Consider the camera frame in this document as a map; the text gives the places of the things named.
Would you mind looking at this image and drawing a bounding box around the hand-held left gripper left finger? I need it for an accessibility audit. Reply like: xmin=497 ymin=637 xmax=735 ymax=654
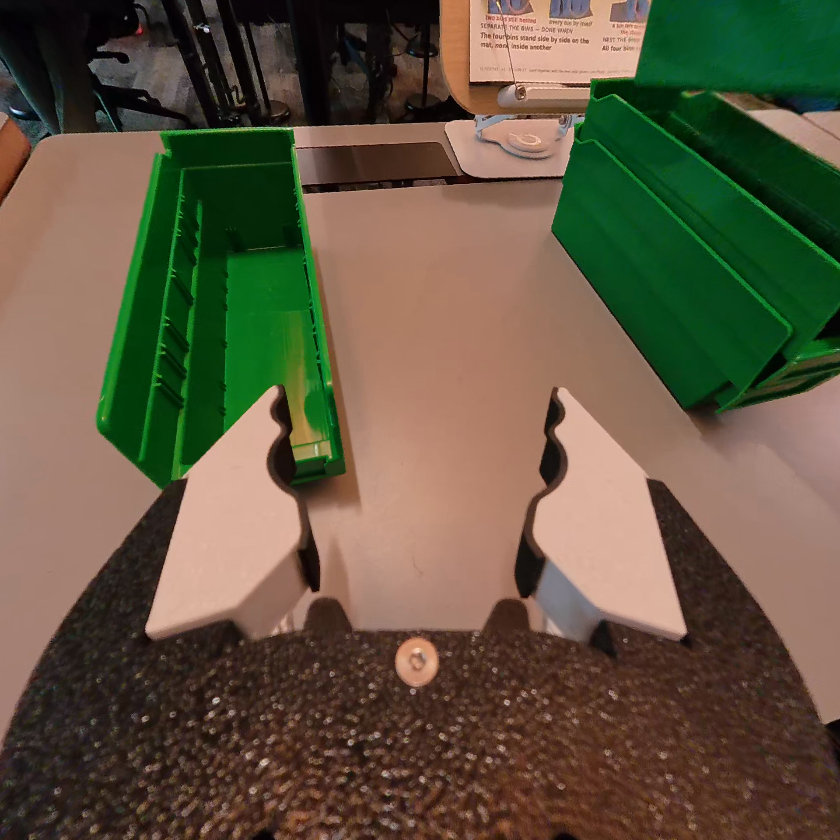
xmin=146 ymin=385 xmax=321 ymax=642

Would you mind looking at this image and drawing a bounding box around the printed instruction sheet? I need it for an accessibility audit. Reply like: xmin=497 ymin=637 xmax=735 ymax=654
xmin=469 ymin=0 xmax=647 ymax=85

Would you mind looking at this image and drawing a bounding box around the white stand base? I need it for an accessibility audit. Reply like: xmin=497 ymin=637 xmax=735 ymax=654
xmin=445 ymin=108 xmax=588 ymax=179

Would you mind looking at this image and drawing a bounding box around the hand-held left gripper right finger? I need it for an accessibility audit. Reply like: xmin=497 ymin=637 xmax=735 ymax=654
xmin=515 ymin=387 xmax=688 ymax=644

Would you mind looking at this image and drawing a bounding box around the instruction sheet on wooden stand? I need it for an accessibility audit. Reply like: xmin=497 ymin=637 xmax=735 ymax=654
xmin=440 ymin=0 xmax=651 ymax=116

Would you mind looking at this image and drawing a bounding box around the white stand ledge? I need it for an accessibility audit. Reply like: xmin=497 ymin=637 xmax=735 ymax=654
xmin=497 ymin=82 xmax=592 ymax=111

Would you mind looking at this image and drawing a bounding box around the dark office chair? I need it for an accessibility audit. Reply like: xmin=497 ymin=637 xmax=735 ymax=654
xmin=0 ymin=0 xmax=194 ymax=135

